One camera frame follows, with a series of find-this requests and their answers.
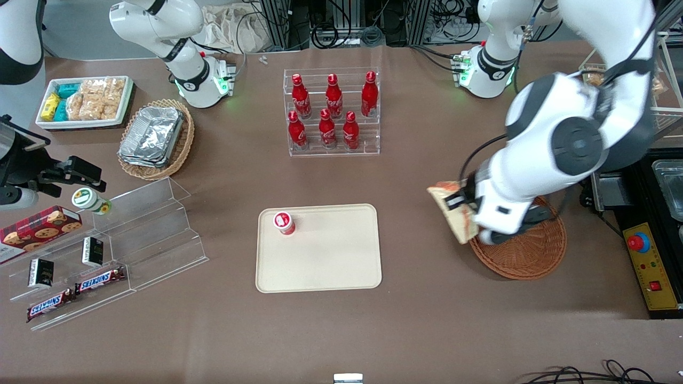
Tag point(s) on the triangular sandwich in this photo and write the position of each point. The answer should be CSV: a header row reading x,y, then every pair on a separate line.
x,y
459,224

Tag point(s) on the grey metal container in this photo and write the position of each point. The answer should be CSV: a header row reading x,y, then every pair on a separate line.
x,y
669,189

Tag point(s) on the red cola bottle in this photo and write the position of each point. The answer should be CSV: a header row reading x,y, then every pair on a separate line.
x,y
369,98
350,133
334,100
327,132
301,101
297,133

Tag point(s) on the beige plastic tray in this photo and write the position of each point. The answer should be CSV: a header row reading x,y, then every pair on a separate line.
x,y
331,256

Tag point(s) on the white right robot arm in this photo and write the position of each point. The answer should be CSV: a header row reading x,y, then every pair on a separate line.
x,y
176,48

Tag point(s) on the clear acrylic stepped shelf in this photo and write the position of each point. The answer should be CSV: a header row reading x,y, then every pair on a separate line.
x,y
160,240

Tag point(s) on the red emergency stop button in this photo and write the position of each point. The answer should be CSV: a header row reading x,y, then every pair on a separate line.
x,y
638,242

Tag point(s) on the brown snickers bar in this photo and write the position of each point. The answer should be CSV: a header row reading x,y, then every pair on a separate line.
x,y
101,279
49,304

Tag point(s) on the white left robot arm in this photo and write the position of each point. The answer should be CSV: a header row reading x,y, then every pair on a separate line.
x,y
555,122

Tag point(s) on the clear rice cracker pack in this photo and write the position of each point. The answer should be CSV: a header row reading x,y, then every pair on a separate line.
x,y
93,87
76,106
101,109
114,88

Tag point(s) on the bagged fried snack pack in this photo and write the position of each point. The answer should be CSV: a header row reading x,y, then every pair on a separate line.
x,y
658,86
594,79

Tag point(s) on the round brown wicker basket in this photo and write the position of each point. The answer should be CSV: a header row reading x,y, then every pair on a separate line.
x,y
528,258

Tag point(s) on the teal snack pack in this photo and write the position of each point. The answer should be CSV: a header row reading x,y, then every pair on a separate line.
x,y
68,90
61,111

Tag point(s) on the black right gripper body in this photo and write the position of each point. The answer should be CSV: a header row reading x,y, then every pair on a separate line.
x,y
20,166

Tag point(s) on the stack of foil trays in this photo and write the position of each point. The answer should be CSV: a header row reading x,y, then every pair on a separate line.
x,y
152,136

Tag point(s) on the beige cloth bag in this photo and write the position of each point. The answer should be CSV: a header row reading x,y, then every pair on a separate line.
x,y
229,26

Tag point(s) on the green white drink cup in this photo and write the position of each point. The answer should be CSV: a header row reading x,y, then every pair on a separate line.
x,y
88,200

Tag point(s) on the red white yogurt cup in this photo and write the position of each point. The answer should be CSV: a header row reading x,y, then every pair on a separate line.
x,y
284,222

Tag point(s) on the grey black device box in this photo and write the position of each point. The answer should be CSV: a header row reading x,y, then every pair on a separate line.
x,y
611,192

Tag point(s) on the small black box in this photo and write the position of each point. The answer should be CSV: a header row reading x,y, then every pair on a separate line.
x,y
93,251
40,272

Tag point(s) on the oval tan wicker basket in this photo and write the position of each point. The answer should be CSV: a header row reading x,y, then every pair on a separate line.
x,y
184,144

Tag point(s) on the clear acrylic bottle rack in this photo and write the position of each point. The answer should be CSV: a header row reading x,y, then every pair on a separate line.
x,y
368,133

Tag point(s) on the small white box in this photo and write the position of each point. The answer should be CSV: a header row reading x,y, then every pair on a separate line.
x,y
348,378

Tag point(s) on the yellow control panel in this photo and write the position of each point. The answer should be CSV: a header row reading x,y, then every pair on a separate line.
x,y
656,272

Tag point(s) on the black equipment base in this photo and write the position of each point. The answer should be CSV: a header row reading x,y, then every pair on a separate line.
x,y
643,186

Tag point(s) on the white rectangular snack tray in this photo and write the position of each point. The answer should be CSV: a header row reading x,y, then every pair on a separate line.
x,y
45,121

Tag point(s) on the red tartan cookie box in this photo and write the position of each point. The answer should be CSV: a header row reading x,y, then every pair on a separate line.
x,y
37,229

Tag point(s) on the yellow snack pack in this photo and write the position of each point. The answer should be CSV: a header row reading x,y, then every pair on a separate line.
x,y
50,104

